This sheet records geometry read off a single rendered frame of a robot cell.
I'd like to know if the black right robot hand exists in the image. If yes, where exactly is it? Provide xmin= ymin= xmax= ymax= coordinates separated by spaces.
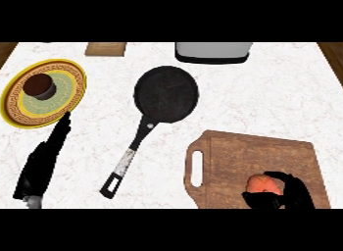
xmin=239 ymin=171 xmax=316 ymax=210

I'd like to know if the white and black appliance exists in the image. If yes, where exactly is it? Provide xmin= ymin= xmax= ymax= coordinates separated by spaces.
xmin=173 ymin=41 xmax=254 ymax=65

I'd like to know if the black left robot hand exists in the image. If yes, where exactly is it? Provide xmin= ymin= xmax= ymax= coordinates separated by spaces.
xmin=11 ymin=111 xmax=72 ymax=201

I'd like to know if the tan wooden block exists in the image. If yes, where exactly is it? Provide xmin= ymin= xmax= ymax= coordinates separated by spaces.
xmin=84 ymin=41 xmax=128 ymax=58

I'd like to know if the orange squash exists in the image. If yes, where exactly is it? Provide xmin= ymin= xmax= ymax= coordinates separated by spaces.
xmin=243 ymin=174 xmax=285 ymax=196

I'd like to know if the black frying pan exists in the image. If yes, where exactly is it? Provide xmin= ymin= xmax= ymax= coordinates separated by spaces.
xmin=99 ymin=65 xmax=201 ymax=200

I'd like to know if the chocolate cupcake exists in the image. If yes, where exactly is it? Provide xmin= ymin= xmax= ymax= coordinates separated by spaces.
xmin=22 ymin=73 xmax=57 ymax=101

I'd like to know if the brown wooden cutting board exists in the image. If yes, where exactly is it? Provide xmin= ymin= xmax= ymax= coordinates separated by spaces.
xmin=181 ymin=129 xmax=332 ymax=210

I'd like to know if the yellow patterned plate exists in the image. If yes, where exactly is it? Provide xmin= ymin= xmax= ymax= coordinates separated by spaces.
xmin=0 ymin=58 xmax=88 ymax=129

